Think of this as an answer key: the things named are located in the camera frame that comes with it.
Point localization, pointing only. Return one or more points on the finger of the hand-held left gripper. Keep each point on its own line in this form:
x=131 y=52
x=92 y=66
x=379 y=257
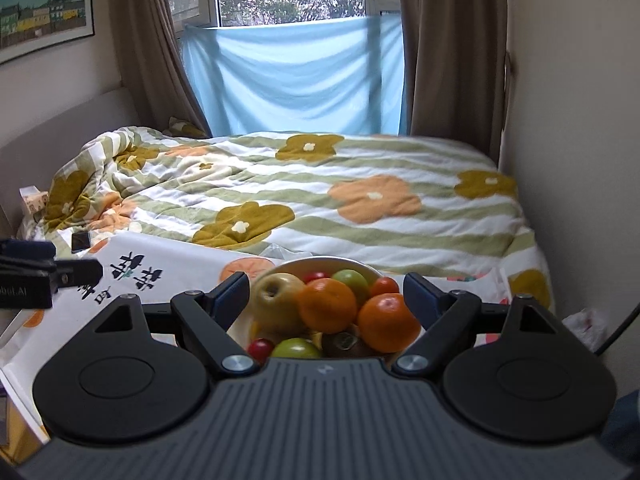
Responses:
x=80 y=271
x=30 y=250

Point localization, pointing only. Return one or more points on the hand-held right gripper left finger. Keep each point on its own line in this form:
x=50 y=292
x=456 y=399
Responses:
x=232 y=292

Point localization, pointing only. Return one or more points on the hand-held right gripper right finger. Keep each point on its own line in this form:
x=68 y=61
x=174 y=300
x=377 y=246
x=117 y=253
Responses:
x=420 y=295

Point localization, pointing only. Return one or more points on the orange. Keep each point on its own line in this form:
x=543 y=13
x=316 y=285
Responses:
x=387 y=322
x=327 y=307

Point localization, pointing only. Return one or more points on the yellow red apple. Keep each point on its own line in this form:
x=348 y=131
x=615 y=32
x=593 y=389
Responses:
x=275 y=305

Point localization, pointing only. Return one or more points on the small green fruit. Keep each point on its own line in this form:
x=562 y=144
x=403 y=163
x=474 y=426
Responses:
x=350 y=280
x=295 y=350

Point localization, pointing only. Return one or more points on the white bowl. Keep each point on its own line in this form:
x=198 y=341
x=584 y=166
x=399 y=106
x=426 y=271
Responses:
x=300 y=261

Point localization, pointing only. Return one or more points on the brown kiwi with green sticker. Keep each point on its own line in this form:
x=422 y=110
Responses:
x=345 y=344

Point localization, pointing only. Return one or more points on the black phone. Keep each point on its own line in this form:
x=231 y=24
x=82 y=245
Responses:
x=80 y=242

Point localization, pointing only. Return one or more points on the patterned tissue box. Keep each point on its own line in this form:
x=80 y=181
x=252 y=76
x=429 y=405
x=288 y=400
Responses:
x=35 y=202

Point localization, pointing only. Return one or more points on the floral striped duvet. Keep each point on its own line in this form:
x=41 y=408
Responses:
x=400 y=240

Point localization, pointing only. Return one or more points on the grey headboard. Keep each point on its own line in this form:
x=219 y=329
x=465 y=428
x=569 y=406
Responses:
x=75 y=125

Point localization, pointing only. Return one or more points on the patterned pillow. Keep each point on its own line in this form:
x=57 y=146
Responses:
x=187 y=127

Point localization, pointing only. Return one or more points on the white plastic bag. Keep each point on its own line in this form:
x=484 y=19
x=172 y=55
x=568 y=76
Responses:
x=587 y=330

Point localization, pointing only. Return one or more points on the light blue cloth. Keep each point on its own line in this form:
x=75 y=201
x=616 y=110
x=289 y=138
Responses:
x=300 y=75

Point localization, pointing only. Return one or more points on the brown curtain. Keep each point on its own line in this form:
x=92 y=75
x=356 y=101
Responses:
x=450 y=60
x=145 y=35

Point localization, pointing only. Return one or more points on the person's blue pants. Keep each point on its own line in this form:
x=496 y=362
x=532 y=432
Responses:
x=625 y=425

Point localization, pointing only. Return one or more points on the framed wall picture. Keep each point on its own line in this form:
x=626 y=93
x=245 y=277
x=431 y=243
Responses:
x=45 y=10

